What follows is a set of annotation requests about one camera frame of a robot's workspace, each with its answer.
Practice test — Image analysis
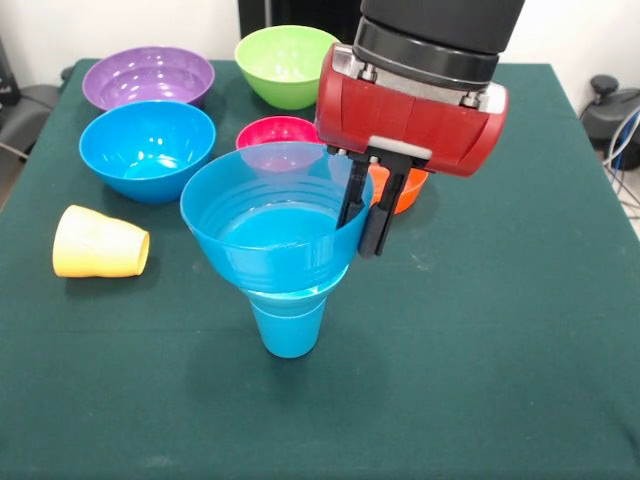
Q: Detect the orange plastic bowl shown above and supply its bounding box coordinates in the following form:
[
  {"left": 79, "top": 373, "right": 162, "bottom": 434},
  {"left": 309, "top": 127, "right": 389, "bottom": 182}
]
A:
[{"left": 367, "top": 164, "right": 430, "bottom": 216}]

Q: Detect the bundle of floor cables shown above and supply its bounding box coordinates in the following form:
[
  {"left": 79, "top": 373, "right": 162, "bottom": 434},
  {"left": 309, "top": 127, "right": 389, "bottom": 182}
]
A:
[{"left": 602, "top": 107, "right": 640, "bottom": 211}]

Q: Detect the large blue plastic bowl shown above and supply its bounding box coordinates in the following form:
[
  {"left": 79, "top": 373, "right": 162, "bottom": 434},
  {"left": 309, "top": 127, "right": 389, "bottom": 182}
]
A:
[{"left": 78, "top": 100, "right": 217, "bottom": 205}]

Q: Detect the blue plastic cup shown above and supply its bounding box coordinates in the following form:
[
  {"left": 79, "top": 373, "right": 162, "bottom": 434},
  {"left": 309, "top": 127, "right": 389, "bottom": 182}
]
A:
[{"left": 248, "top": 293, "right": 329, "bottom": 359}]

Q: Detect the yellow plastic cup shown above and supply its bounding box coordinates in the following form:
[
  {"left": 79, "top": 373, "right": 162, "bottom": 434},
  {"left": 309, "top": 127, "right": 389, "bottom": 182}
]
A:
[{"left": 52, "top": 204, "right": 151, "bottom": 279}]

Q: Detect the green plastic bowl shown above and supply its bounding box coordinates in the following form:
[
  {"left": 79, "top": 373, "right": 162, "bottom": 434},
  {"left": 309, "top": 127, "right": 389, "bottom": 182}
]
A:
[{"left": 234, "top": 24, "right": 344, "bottom": 111}]

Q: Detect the dark green table cloth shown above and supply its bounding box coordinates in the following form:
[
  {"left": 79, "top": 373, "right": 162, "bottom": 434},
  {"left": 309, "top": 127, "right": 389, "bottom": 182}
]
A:
[{"left": 0, "top": 58, "right": 640, "bottom": 480}]

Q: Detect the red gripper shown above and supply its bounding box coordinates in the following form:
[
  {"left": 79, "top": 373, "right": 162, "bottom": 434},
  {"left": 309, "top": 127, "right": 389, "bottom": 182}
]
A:
[{"left": 314, "top": 42, "right": 510, "bottom": 260}]

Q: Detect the pink plastic bowl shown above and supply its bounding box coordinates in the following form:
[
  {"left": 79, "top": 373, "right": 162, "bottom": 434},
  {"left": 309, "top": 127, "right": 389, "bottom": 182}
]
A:
[{"left": 235, "top": 115, "right": 327, "bottom": 174}]

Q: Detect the purple plastic bowl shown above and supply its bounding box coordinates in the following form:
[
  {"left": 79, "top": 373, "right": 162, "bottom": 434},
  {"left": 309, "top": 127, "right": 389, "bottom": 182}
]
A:
[{"left": 82, "top": 46, "right": 216, "bottom": 112}]

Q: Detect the small blue plastic bowl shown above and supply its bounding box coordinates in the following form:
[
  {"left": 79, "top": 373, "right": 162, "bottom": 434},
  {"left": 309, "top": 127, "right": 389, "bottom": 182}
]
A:
[{"left": 179, "top": 141, "right": 375, "bottom": 296}]

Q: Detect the cyan plastic bowl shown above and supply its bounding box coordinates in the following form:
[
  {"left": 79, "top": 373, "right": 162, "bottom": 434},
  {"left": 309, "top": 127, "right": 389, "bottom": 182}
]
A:
[{"left": 244, "top": 264, "right": 351, "bottom": 307}]

